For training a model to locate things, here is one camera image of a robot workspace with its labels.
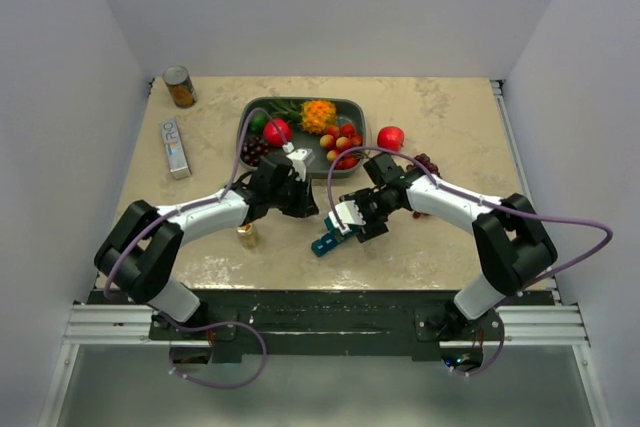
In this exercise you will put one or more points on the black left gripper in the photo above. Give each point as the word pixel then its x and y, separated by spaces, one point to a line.
pixel 305 205

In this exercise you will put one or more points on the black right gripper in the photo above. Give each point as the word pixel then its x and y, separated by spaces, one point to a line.
pixel 372 228

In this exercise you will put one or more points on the teal weekly pill organizer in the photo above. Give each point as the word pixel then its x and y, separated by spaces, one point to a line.
pixel 333 237

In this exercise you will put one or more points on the amber pill bottle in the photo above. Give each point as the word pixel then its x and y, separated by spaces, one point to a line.
pixel 248 235

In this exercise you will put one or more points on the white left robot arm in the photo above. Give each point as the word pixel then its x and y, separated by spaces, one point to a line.
pixel 139 253

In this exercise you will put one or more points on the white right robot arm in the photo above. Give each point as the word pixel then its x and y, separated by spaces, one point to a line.
pixel 513 247

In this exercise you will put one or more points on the dark grapes in tray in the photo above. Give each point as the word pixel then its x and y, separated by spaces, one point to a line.
pixel 254 149

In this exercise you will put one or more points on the red apple in tray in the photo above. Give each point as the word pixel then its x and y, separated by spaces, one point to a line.
pixel 277 132

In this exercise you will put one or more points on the green lime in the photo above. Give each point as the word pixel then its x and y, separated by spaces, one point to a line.
pixel 258 122

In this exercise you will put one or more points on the dark grapes on table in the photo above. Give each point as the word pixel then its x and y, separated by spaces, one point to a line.
pixel 432 167

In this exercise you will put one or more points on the red apple on table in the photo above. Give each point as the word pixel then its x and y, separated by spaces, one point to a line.
pixel 391 138

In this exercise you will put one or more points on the red lychee bunch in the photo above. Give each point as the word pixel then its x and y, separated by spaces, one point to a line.
pixel 337 139

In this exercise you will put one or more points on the grey plastic fruit tray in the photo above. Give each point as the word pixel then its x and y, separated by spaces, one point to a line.
pixel 347 112

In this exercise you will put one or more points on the small orange pineapple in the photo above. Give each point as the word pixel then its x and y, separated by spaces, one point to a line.
pixel 312 116

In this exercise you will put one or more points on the silver R&O toothpaste box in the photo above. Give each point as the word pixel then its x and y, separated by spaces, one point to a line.
pixel 178 164

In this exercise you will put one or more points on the tin can with fruit label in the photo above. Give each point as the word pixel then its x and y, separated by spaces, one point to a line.
pixel 180 86

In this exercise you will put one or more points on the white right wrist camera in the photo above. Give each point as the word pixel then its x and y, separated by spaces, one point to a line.
pixel 346 215

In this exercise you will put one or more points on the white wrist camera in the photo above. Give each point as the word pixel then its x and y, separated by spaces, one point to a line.
pixel 300 158
pixel 346 215

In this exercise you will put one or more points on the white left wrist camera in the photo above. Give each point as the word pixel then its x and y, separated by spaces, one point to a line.
pixel 300 158

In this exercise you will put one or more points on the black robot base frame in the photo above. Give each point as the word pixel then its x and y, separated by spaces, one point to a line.
pixel 352 323

